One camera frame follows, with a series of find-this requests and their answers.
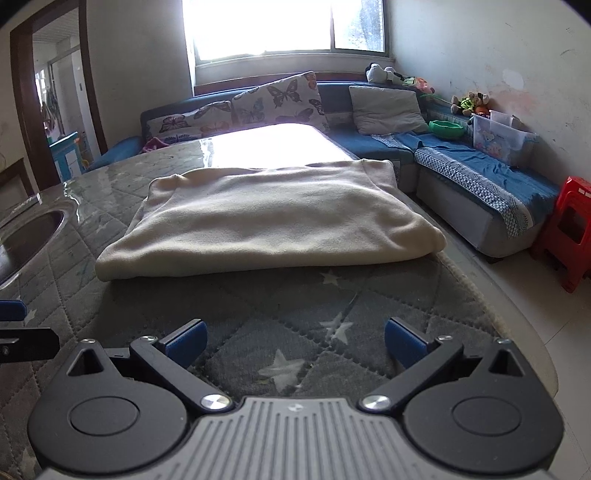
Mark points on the red plastic stool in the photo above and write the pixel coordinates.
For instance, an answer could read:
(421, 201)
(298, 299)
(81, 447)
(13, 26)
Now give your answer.
(572, 221)

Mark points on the clear plastic storage box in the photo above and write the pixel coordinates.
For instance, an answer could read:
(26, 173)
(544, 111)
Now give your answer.
(501, 143)

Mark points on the cream fleece garment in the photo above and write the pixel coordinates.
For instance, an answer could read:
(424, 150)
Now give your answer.
(277, 217)

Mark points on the blue corner sofa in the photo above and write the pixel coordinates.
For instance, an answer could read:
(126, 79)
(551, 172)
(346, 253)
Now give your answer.
(369, 143)

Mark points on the large butterfly print cushion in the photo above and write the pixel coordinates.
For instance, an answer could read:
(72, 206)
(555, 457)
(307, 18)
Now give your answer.
(277, 97)

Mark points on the brown plush toy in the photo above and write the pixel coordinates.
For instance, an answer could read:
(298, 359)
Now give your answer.
(482, 101)

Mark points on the plain grey cushion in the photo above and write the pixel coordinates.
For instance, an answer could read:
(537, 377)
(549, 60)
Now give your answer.
(388, 110)

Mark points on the green plastic basin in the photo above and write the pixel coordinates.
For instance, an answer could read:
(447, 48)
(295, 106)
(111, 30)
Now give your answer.
(447, 131)

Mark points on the small clear plastic container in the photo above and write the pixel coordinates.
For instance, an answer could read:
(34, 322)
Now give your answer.
(503, 119)

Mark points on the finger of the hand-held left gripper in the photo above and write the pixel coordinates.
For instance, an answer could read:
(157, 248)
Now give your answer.
(27, 344)
(13, 310)

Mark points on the dark wooden door frame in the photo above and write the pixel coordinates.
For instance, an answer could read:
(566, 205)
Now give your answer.
(90, 69)

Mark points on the low butterfly print cushion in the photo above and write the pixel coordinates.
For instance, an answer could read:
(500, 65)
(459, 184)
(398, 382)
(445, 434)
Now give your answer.
(184, 122)

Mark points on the hanging clothes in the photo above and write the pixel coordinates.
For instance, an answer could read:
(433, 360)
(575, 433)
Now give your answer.
(48, 110)

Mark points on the purple cloth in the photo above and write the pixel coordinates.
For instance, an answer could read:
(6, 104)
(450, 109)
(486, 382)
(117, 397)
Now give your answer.
(150, 146)

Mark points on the pink and green toy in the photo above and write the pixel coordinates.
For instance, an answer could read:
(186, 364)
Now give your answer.
(418, 84)

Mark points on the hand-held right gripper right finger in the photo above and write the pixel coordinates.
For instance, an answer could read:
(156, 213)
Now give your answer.
(404, 339)

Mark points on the panda plush toy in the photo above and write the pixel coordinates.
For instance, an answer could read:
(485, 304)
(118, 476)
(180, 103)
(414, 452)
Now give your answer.
(381, 74)

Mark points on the blue patterned sofa cover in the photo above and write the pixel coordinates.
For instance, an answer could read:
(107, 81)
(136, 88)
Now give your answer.
(485, 170)

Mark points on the dark wooden chair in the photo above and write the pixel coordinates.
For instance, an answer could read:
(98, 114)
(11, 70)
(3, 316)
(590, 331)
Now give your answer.
(28, 184)

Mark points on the blue cabinet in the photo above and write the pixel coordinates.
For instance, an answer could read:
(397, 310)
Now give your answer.
(64, 157)

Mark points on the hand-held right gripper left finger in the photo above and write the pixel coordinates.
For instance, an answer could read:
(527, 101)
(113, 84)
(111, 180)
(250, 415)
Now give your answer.
(187, 339)

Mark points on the window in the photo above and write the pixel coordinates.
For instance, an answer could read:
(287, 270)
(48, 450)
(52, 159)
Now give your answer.
(358, 25)

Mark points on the green plush toy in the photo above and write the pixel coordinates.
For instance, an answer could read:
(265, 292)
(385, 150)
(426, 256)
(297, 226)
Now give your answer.
(467, 105)

